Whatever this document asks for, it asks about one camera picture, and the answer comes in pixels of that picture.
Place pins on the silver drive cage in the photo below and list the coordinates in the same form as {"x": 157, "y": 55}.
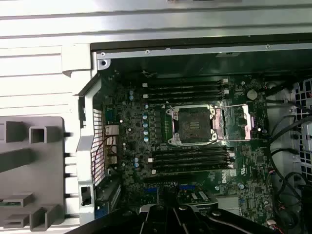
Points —
{"x": 307, "y": 132}

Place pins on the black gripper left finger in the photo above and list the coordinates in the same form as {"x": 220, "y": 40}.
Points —
{"x": 161, "y": 219}

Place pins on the grey parts rack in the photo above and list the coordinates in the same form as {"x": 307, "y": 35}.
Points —
{"x": 48, "y": 170}

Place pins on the green RAM stick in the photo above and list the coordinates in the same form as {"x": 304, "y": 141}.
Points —
{"x": 11, "y": 202}

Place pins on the small silver heatsink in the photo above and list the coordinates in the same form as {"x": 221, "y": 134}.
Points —
{"x": 228, "y": 202}

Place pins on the black RAM slot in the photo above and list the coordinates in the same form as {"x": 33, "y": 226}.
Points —
{"x": 190, "y": 157}
{"x": 185, "y": 98}
{"x": 190, "y": 151}
{"x": 190, "y": 162}
{"x": 185, "y": 92}
{"x": 190, "y": 168}
{"x": 185, "y": 88}
{"x": 185, "y": 83}

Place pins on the CPU socket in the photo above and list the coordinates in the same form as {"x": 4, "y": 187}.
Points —
{"x": 192, "y": 124}

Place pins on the green motherboard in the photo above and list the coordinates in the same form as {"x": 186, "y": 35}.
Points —
{"x": 253, "y": 158}

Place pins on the thin metal locking lever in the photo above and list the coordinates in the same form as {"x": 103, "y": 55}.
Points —
{"x": 170, "y": 106}

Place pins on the metal socket cover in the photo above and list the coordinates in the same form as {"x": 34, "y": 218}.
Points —
{"x": 246, "y": 122}

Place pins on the black open PC case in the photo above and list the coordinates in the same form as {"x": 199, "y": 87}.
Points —
{"x": 85, "y": 151}

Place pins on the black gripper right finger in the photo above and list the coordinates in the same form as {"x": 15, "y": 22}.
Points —
{"x": 185, "y": 221}

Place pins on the round coin battery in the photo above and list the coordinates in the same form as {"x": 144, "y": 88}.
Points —
{"x": 252, "y": 93}

